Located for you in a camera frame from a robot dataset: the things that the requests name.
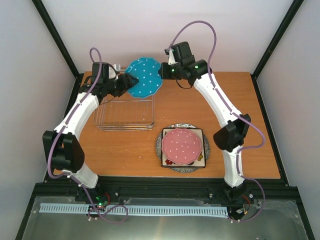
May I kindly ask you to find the pink polka dot plate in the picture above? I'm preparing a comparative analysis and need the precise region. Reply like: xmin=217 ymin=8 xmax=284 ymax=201
xmin=161 ymin=128 xmax=204 ymax=165

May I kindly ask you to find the blue polka dot plate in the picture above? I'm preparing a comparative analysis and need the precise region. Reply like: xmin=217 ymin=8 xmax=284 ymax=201
xmin=124 ymin=57 xmax=163 ymax=99

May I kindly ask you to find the grey speckled round plate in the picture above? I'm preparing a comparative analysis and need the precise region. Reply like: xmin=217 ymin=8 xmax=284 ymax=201
xmin=155 ymin=123 xmax=210 ymax=174

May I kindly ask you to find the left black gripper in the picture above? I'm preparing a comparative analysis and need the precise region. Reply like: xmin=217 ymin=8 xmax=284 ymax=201
xmin=104 ymin=73 xmax=139 ymax=98

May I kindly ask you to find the white square floral plate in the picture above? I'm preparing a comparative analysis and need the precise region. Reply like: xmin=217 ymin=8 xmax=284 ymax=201
xmin=161 ymin=127 xmax=207 ymax=169

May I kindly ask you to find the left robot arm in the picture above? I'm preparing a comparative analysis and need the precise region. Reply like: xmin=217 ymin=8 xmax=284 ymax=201
xmin=42 ymin=73 xmax=139 ymax=202

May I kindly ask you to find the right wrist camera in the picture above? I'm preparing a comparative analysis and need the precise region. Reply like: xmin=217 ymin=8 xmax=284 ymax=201
xmin=164 ymin=41 xmax=195 ymax=65

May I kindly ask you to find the chrome wire dish rack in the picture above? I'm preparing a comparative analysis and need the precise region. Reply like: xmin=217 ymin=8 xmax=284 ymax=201
xmin=93 ymin=93 xmax=155 ymax=131

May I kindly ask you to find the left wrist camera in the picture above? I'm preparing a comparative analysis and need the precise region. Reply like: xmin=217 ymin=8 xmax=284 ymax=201
xmin=90 ymin=62 xmax=121 ymax=85

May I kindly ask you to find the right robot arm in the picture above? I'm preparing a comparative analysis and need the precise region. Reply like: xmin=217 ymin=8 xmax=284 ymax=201
xmin=158 ymin=60 xmax=251 ymax=202

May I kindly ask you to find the black aluminium frame rail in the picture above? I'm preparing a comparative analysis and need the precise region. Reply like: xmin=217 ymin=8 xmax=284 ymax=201
xmin=34 ymin=175 xmax=300 ymax=204

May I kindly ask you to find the light blue cable duct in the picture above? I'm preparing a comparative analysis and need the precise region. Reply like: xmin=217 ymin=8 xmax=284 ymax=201
xmin=38 ymin=203 xmax=228 ymax=218

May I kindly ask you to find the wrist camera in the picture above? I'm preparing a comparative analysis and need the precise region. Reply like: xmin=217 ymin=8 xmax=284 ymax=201
xmin=90 ymin=62 xmax=121 ymax=85
xmin=164 ymin=41 xmax=195 ymax=65

